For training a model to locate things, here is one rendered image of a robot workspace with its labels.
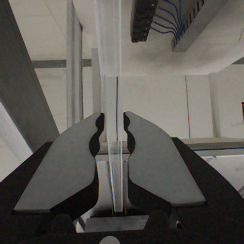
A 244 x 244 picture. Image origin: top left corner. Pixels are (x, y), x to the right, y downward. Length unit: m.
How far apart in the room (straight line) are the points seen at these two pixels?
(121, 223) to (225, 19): 0.61
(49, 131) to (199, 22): 0.45
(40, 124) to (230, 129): 2.30
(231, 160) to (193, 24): 0.38
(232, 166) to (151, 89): 1.79
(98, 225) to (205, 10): 0.52
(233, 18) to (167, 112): 1.50
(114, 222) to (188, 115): 1.87
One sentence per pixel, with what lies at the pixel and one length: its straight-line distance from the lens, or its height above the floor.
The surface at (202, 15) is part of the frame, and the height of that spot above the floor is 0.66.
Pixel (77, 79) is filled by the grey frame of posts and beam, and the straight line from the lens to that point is 0.46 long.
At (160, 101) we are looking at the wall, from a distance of 1.98.
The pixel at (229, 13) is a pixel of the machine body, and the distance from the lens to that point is 0.61.
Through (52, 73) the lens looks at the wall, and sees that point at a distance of 2.18.
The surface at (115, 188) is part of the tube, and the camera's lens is 0.22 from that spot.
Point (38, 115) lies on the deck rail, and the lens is 0.18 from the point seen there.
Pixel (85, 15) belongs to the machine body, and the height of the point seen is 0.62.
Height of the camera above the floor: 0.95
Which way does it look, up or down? 4 degrees down
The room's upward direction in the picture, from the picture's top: 178 degrees clockwise
